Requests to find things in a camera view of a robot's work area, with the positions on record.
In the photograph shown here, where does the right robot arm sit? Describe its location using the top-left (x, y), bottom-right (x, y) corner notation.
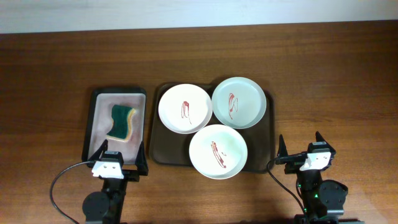
top-left (275, 132), bottom-right (360, 223)

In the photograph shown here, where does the small black tray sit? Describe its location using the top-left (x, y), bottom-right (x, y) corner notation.
top-left (81, 86), bottom-right (147, 165)

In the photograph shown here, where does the green yellow sponge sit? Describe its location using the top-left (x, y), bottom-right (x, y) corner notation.
top-left (106, 105), bottom-right (136, 142)

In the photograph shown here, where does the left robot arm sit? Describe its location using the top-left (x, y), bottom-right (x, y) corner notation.
top-left (82, 140), bottom-right (149, 224)

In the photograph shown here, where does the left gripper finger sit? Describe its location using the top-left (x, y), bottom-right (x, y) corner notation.
top-left (135, 141), bottom-right (149, 176)
top-left (89, 139), bottom-right (108, 161)

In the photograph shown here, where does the white plate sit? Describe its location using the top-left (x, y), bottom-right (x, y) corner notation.
top-left (158, 84), bottom-right (213, 134)
top-left (189, 124), bottom-right (248, 180)

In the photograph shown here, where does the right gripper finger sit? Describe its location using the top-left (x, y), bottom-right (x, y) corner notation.
top-left (315, 131), bottom-right (327, 144)
top-left (277, 134), bottom-right (289, 157)

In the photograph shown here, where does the white plate front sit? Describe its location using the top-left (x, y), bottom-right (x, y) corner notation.
top-left (189, 124), bottom-right (248, 180)

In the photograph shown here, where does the pale green plate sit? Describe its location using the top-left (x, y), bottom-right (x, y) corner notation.
top-left (211, 77), bottom-right (267, 129)

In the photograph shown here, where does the large brown tray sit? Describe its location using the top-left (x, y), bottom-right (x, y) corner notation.
top-left (149, 83), bottom-right (275, 174)

